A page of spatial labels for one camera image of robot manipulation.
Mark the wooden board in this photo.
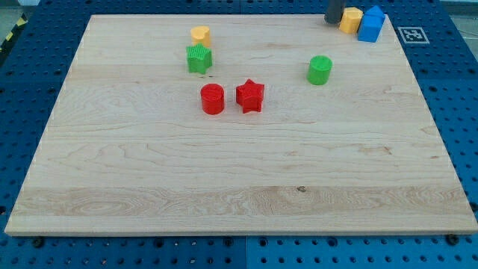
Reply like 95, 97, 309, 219
5, 14, 477, 236

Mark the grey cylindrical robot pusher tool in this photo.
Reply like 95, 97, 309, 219
324, 0, 346, 25

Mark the green cylinder block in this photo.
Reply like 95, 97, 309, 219
306, 55, 332, 85

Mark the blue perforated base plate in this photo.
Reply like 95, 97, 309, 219
1, 1, 477, 268

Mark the white fiducial marker tag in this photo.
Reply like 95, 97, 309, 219
397, 26, 429, 44

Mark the red cylinder block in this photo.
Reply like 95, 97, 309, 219
200, 84, 225, 114

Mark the yellow heart block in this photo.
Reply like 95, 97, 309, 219
190, 25, 211, 48

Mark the red star block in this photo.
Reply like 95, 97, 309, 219
236, 78, 264, 114

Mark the yellow hexagon block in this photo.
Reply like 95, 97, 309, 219
339, 7, 363, 34

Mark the green star block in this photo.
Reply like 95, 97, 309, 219
186, 43, 212, 74

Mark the blue cube block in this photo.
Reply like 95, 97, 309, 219
358, 5, 385, 43

